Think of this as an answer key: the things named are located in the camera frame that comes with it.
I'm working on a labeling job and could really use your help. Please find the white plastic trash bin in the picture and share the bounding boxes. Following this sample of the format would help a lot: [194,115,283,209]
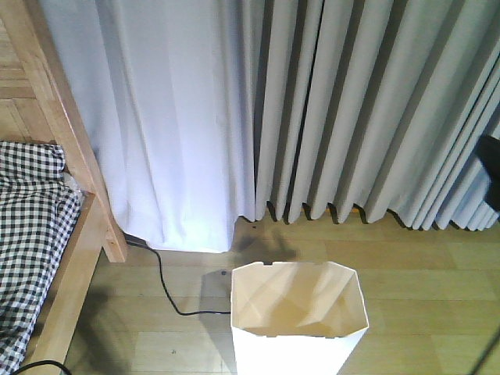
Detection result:
[230,262,370,374]

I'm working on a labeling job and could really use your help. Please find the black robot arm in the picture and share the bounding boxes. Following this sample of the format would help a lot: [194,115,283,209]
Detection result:
[477,135,500,212]

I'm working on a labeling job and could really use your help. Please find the white curtain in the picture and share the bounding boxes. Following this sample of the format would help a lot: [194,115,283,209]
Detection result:
[41,1,499,252]

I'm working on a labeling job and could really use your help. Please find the black white checkered bedding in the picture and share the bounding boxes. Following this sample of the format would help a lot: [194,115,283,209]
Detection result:
[1,141,82,374]

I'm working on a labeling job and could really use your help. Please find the black floor power cable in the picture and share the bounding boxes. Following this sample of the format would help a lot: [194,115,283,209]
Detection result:
[123,232,232,316]

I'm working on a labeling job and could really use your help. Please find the wooden bed frame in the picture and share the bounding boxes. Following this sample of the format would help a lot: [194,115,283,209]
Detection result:
[1,1,127,374]

